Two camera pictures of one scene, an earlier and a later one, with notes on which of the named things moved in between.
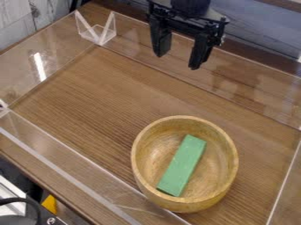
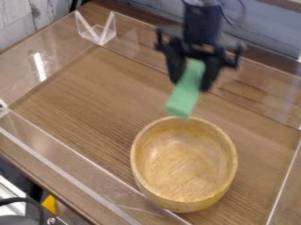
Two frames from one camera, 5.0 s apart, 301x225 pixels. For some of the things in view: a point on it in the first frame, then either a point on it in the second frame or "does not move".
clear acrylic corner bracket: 96,34 does not move
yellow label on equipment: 49,204 does not move
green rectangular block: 180,168 -> 185,92
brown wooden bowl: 153,149 does not move
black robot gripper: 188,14 -> 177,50
